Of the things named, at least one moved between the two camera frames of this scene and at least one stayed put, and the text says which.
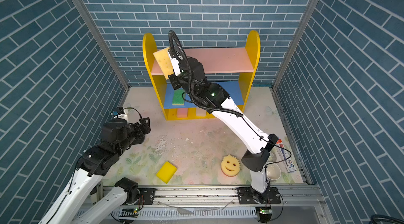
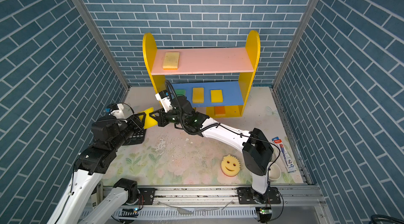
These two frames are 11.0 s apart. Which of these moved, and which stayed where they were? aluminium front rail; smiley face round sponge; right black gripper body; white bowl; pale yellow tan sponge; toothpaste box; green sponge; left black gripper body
Moved: pale yellow tan sponge; left black gripper body; right black gripper body
Stayed: green sponge; aluminium front rail; smiley face round sponge; white bowl; toothpaste box
